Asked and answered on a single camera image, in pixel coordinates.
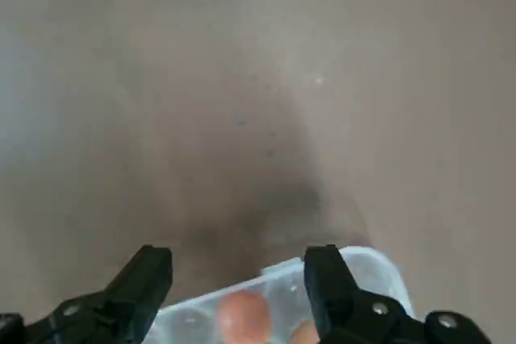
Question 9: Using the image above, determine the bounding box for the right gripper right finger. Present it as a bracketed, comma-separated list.
[302, 243, 495, 344]

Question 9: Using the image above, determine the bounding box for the brown egg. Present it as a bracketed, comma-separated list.
[288, 321, 322, 344]
[216, 290, 270, 342]

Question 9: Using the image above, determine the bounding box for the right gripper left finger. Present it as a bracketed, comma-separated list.
[0, 244, 173, 344]

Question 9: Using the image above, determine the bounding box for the transparent twelve-slot egg tray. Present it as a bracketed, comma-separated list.
[155, 245, 415, 344]

